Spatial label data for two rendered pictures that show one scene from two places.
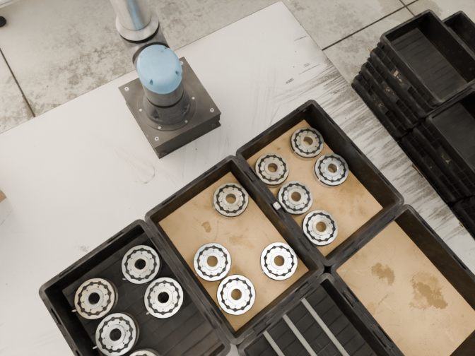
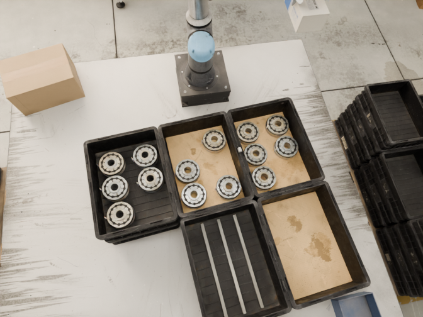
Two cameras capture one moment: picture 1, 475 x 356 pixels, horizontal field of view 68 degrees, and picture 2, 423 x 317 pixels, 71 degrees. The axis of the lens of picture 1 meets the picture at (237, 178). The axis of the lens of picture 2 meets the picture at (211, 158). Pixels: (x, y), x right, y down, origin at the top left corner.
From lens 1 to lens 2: 38 cm
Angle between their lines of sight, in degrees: 9
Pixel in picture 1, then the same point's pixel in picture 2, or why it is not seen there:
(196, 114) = (215, 86)
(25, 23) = (136, 11)
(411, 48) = (387, 102)
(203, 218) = (193, 146)
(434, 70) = (399, 124)
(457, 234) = (363, 228)
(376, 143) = (329, 148)
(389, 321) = (286, 253)
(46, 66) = (137, 40)
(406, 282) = (308, 235)
